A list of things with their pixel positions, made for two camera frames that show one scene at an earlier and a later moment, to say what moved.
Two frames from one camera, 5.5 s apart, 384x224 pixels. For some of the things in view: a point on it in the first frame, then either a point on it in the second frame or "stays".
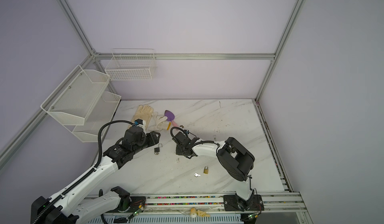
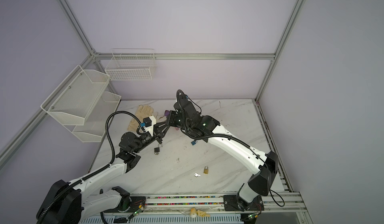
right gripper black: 177,151 to 171,114
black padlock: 157,149 stays
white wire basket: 131,64 stays
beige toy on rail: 194,213 stays
